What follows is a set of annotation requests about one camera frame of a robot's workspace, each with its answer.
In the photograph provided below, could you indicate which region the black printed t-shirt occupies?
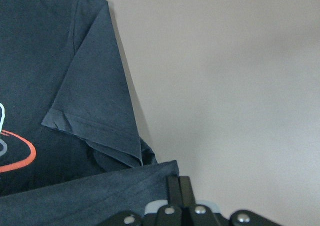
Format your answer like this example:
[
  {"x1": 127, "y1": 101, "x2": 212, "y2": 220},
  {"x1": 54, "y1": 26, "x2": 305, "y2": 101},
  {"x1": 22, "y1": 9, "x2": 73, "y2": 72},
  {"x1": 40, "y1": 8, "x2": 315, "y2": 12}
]
[{"x1": 0, "y1": 0, "x2": 179, "y2": 225}]

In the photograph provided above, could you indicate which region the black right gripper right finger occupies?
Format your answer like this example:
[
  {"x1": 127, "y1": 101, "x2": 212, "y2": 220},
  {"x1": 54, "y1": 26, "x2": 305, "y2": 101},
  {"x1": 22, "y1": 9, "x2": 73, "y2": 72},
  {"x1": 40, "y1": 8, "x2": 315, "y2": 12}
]
[{"x1": 178, "y1": 176, "x2": 196, "y2": 207}]

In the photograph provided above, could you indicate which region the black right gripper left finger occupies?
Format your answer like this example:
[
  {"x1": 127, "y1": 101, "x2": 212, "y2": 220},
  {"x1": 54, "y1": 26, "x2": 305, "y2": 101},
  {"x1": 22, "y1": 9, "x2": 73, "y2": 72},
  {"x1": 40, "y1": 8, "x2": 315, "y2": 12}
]
[{"x1": 166, "y1": 176, "x2": 182, "y2": 207}]

